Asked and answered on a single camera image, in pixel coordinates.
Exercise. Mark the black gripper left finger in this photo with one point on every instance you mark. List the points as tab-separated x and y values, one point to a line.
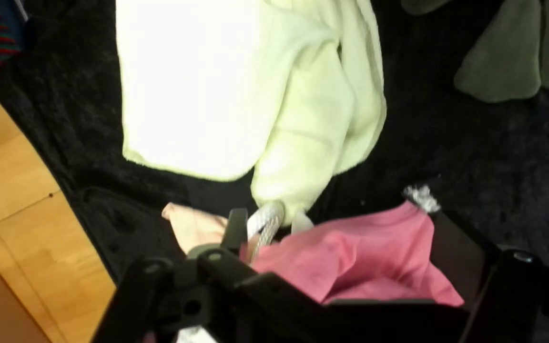
179	292

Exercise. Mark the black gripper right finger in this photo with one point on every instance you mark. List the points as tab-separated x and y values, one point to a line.
522	298

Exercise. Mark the pink cloth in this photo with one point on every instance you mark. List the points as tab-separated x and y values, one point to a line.
362	260

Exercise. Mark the pale peach cloth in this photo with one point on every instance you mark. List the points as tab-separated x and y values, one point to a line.
194	229

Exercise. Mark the wooden side table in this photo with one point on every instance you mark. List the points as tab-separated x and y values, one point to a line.
26	241

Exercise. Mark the black table cloth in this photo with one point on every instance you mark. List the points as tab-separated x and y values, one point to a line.
451	146

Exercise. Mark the light green towel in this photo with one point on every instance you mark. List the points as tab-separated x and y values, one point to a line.
223	88

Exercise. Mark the red plush with green leaves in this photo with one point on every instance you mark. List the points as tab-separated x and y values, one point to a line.
509	58

